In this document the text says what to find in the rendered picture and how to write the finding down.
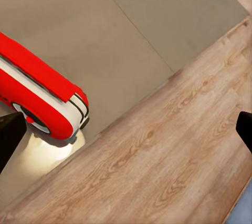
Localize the radio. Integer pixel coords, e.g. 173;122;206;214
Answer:
0;33;90;140

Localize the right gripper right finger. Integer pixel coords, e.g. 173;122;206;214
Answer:
236;111;252;153

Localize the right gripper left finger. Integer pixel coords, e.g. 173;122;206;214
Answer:
0;111;27;174

